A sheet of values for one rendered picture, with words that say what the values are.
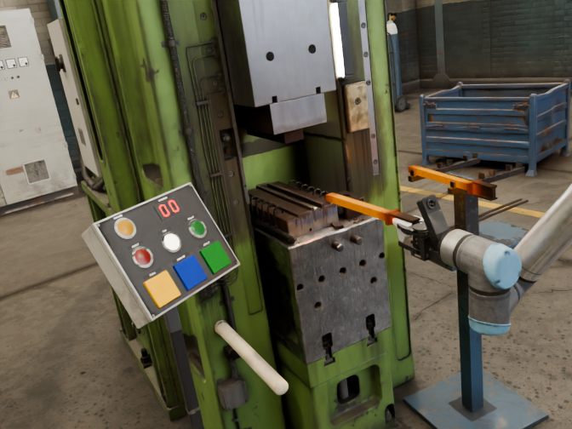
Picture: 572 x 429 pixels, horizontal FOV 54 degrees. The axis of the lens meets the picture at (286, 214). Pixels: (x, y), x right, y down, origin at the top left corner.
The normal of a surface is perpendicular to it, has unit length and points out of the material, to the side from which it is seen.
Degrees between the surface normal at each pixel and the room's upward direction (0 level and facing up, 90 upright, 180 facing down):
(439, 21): 90
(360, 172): 90
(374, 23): 90
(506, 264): 86
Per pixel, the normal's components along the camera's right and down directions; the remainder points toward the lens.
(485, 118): -0.72, 0.31
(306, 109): 0.49, 0.22
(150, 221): 0.63, -0.40
